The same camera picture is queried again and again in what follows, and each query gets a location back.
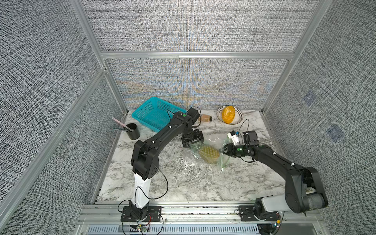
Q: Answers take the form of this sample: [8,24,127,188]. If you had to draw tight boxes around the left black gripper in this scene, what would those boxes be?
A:
[182,128,205,148]

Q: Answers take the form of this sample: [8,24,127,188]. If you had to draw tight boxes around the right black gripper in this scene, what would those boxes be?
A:
[217,143,249,157]

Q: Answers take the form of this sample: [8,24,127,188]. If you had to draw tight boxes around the yellow pineapple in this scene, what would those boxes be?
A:
[198,145,220,164]

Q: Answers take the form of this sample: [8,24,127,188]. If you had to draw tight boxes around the clear zip-top bag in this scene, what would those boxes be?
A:
[190,134,232,170]

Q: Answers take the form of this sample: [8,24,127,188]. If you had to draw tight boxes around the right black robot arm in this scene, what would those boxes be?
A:
[221,131,329,221]

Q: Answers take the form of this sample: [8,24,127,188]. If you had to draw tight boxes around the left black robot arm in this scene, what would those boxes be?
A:
[130,106,204,211]

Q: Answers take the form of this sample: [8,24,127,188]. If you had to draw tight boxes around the small brown glass bottle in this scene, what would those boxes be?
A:
[200,114,212,122]

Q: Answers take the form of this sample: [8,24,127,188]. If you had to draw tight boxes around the patterned ceramic plate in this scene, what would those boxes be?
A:
[216,106,244,125]

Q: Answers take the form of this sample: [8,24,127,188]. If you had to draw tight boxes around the orange fruit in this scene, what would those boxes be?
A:
[222,106,236,124]

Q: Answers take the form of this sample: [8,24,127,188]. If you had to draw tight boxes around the teal plastic basket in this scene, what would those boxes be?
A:
[131,97,186,132]

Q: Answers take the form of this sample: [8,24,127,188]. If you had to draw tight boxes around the black pen cup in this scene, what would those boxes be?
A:
[126,123,141,140]

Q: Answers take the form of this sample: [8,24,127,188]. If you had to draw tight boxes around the dark green pen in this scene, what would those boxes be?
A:
[112,127,129,131]

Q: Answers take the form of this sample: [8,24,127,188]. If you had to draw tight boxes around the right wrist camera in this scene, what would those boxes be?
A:
[227,131,240,146]

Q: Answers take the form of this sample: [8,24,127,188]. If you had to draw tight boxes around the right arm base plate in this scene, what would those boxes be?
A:
[238,205,280,222]

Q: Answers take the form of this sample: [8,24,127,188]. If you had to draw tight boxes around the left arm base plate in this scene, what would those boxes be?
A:
[120,204,162,222]

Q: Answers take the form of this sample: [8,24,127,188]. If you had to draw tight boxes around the aluminium front rail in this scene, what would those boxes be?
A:
[73,201,330,235]

